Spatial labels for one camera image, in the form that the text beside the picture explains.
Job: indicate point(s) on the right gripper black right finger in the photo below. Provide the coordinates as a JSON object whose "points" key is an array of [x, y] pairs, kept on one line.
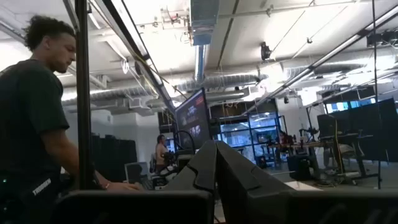
{"points": [[242, 186]]}

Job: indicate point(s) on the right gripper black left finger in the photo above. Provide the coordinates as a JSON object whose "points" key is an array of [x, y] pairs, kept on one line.
{"points": [[202, 168]]}

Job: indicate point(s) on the person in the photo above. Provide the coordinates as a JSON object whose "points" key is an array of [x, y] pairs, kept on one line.
{"points": [[283, 139], [160, 152], [28, 109]]}

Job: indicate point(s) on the large display screen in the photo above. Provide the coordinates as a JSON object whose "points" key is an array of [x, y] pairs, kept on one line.
{"points": [[192, 119]]}

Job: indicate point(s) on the grey laptop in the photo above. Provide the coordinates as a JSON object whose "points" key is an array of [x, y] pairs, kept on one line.
{"points": [[136, 172]]}

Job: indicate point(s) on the wooden workbench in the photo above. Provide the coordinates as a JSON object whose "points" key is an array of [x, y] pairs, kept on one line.
{"points": [[298, 145]]}

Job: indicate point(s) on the black partition panel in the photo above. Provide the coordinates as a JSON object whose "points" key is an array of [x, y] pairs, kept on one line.
{"points": [[115, 158], [382, 130]]}

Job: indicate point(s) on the black ceiling-mounted device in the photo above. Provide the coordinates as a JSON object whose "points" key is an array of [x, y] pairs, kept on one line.
{"points": [[265, 51]]}

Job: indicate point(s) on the long linear ceiling light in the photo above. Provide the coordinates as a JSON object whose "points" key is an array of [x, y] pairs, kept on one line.
{"points": [[326, 59], [136, 46]]}

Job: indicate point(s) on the black-framed glass wall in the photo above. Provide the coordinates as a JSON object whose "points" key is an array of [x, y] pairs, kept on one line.
{"points": [[261, 124]]}

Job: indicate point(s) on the silver ventilation duct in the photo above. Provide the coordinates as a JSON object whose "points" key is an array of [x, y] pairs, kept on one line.
{"points": [[326, 69], [217, 81], [118, 93]]}

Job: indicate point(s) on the rectangular ceiling air duct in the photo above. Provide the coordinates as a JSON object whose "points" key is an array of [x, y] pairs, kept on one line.
{"points": [[203, 21]]}

